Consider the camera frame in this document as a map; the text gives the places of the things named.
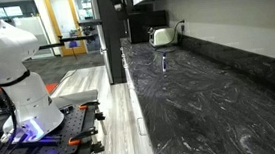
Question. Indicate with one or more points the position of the yellow framed door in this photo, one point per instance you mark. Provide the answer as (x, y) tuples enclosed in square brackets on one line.
[(64, 19)]

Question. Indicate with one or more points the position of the orange black clamp front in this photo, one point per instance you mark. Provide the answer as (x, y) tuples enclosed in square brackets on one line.
[(82, 135)]

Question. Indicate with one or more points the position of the black camera tripod rig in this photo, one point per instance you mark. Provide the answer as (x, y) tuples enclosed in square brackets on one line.
[(75, 38)]

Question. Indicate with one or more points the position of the silver drawer handle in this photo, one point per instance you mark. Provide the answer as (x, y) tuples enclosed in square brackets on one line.
[(141, 127)]

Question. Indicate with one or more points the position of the orange black clamp rear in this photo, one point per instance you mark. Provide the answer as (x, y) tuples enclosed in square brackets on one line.
[(86, 105)]

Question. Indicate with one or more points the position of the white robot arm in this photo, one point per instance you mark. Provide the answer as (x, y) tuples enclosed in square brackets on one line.
[(35, 112)]

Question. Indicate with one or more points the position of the orange black clamp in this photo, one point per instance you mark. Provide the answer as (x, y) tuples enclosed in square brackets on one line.
[(86, 105), (82, 135)]

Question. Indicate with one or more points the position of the purple white marker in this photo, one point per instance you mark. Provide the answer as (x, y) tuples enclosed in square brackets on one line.
[(164, 68)]

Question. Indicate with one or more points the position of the black perforated mounting board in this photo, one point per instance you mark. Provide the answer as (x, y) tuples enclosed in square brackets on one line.
[(75, 121)]

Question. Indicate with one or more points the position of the black refrigerator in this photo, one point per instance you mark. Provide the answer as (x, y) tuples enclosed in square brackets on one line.
[(111, 13)]

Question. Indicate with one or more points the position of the black microwave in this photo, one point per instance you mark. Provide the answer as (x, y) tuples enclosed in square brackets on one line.
[(140, 23)]

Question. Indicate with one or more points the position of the white toaster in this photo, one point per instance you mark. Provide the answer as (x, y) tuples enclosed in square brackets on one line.
[(159, 37)]

